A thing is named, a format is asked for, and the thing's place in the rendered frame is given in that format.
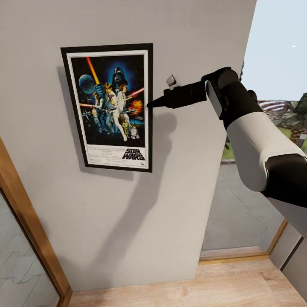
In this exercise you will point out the fixed window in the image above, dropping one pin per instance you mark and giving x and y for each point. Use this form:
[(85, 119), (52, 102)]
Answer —
[(243, 225)]

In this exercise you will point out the poster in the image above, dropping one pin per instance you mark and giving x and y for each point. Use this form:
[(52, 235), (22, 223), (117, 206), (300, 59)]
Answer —
[(110, 87)]

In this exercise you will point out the door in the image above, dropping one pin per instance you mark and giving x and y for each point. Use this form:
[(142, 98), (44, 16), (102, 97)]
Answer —
[(30, 273)]

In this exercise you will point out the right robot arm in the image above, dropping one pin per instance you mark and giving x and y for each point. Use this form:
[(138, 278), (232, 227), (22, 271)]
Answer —
[(267, 161)]

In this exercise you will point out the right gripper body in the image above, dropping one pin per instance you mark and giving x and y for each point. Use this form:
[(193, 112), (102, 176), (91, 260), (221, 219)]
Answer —
[(178, 97)]

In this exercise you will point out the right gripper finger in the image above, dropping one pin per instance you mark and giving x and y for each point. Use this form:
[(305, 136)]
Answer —
[(159, 102)]

